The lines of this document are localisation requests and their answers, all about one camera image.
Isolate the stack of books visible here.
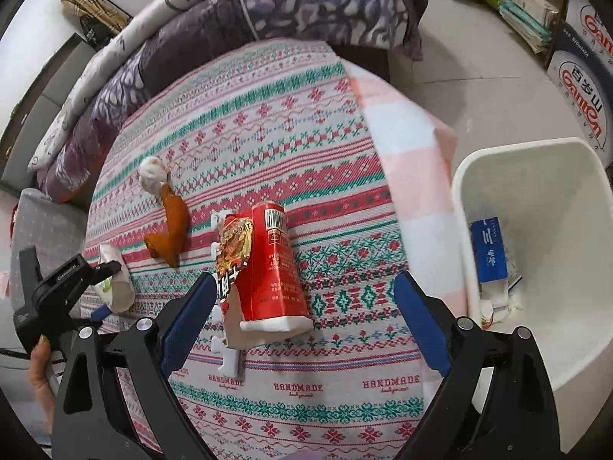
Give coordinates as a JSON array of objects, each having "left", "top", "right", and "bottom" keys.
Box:
[{"left": 473, "top": 0, "right": 559, "bottom": 54}]

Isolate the white floral tissue packet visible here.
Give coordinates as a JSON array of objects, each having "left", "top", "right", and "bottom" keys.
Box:
[{"left": 93, "top": 243, "right": 136, "bottom": 313}]

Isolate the grey cartoon print quilt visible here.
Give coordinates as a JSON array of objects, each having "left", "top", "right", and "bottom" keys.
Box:
[{"left": 26, "top": 0, "right": 256, "bottom": 174}]

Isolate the person's left hand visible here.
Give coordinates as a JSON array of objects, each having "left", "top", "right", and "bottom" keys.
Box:
[{"left": 28, "top": 334, "right": 57, "bottom": 437}]

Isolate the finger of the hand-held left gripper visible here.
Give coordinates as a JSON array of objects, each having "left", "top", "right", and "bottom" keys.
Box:
[
  {"left": 88, "top": 260, "right": 124, "bottom": 287},
  {"left": 71, "top": 306, "right": 116, "bottom": 330}
]

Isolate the crumpled white tissue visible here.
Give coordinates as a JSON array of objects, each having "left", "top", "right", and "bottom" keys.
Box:
[{"left": 138, "top": 155, "right": 172, "bottom": 196}]

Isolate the grey textured sheet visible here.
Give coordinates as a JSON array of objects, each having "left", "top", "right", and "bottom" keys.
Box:
[{"left": 10, "top": 187, "right": 93, "bottom": 318}]

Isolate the patterned woven tablecloth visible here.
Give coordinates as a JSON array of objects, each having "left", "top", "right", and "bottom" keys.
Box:
[{"left": 79, "top": 41, "right": 428, "bottom": 460}]

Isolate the red carton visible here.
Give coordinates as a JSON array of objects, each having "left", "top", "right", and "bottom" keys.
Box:
[{"left": 237, "top": 202, "right": 315, "bottom": 335}]

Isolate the black hanging bag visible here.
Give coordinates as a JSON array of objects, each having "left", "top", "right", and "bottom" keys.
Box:
[{"left": 79, "top": 13, "right": 121, "bottom": 49}]

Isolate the grey padded headboard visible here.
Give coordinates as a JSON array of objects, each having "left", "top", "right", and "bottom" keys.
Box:
[{"left": 0, "top": 33, "right": 95, "bottom": 191}]

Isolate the orange peel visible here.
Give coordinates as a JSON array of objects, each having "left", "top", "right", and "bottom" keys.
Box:
[{"left": 143, "top": 186, "right": 191, "bottom": 269}]

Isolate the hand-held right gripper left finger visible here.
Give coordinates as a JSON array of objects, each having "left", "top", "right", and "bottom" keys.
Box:
[{"left": 50, "top": 271, "right": 218, "bottom": 460}]

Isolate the white red notched cardboard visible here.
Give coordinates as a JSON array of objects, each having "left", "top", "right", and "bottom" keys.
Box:
[{"left": 209, "top": 210, "right": 248, "bottom": 378}]

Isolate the pink checked cloth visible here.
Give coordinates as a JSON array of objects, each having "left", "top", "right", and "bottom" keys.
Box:
[{"left": 345, "top": 64, "right": 473, "bottom": 327}]

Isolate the long blue box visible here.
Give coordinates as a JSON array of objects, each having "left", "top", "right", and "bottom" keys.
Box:
[{"left": 469, "top": 217, "right": 510, "bottom": 284}]

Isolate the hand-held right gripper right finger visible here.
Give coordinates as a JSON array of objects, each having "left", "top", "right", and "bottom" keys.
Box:
[{"left": 395, "top": 271, "right": 562, "bottom": 460}]

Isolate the tan plaid scarf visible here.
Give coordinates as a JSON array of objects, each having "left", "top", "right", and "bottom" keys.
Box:
[{"left": 58, "top": 0, "right": 133, "bottom": 35}]

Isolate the white plastic bin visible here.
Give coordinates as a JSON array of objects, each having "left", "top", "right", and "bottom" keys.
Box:
[{"left": 451, "top": 137, "right": 613, "bottom": 457}]

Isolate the glossy food wrapper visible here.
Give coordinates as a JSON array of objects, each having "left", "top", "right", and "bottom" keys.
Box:
[{"left": 216, "top": 214, "right": 256, "bottom": 276}]

